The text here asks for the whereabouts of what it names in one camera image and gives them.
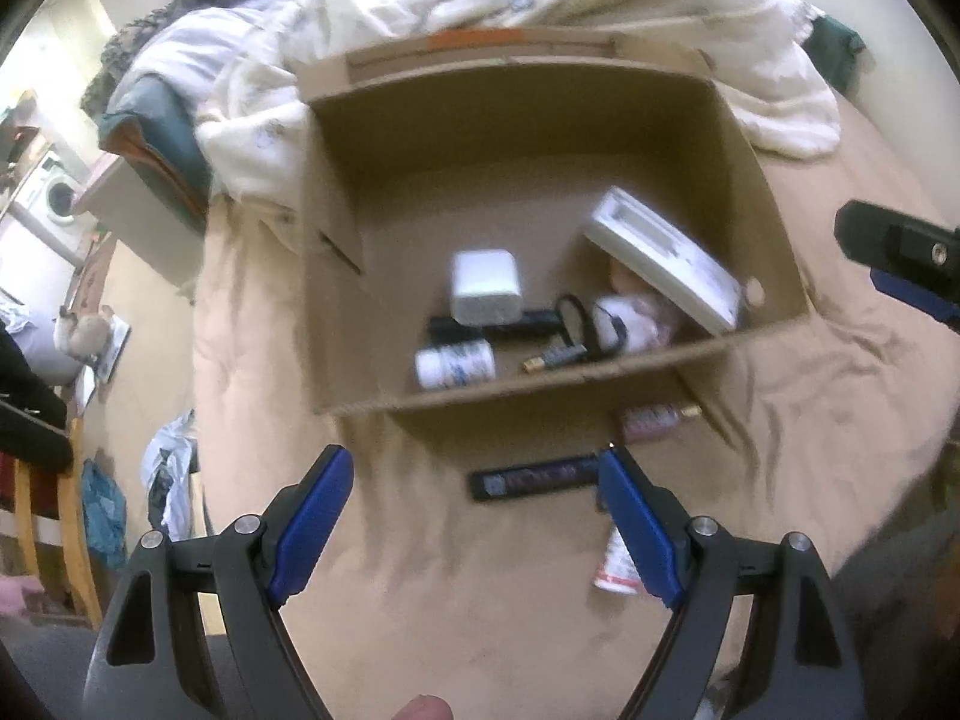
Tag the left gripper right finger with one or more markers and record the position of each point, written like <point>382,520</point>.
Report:
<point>798,660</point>

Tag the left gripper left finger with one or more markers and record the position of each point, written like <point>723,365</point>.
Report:
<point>151,659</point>

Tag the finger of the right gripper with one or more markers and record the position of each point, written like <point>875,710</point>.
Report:
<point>917,297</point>

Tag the white remote control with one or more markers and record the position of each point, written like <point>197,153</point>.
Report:
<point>668,260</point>

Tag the white red-label pill bottle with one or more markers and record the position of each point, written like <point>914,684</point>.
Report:
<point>617,571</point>

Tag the black gold battery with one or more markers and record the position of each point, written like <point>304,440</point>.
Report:
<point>653,422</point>

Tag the black remote stick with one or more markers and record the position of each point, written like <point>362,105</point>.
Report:
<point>533,479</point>

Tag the white charger adapter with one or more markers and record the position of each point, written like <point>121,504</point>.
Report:
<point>485,288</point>

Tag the person's left hand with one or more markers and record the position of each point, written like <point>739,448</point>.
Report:
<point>425,707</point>

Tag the blue cloth on floor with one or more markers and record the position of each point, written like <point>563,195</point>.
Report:
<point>104,516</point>

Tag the dark green cloth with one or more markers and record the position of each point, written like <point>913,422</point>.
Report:
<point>834,50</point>

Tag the wooden chair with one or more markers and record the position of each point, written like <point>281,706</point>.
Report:
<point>42,513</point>

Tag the pink white plush pouch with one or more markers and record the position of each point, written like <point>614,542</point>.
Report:
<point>633,318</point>

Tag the tan bed sheet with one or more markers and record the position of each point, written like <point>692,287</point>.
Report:
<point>831,427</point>

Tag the siamese cat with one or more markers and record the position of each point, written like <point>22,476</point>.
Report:
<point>82,336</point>

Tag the brown cardboard box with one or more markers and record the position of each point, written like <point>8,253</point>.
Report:
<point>414,154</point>

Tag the white blue-label pill bottle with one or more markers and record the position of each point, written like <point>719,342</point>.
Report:
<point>455,365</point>

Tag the white bedside cabinet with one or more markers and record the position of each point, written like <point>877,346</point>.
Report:
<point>118,198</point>

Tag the white washing machine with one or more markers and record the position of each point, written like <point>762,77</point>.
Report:
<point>43,203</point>

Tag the teal orange pillow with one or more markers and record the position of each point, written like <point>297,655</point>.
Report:
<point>150,128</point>

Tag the cream rumpled duvet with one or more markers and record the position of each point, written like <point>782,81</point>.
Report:
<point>235,69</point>

